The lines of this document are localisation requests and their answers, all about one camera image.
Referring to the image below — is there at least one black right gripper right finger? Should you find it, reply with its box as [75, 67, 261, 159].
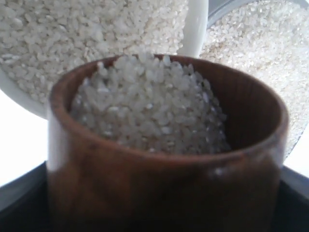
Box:
[275, 167, 309, 232]

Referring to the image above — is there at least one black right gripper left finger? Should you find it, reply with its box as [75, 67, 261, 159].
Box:
[0, 163, 50, 232]

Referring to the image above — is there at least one brown wooden cup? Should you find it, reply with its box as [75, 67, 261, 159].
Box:
[46, 56, 289, 232]

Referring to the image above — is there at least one rice inside wooden cup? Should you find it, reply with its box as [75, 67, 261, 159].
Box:
[70, 53, 230, 154]

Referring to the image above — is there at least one rice heap on plate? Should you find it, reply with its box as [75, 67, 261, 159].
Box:
[200, 0, 309, 154]

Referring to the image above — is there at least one white ceramic bowl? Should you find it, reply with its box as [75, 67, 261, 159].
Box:
[0, 0, 210, 119]

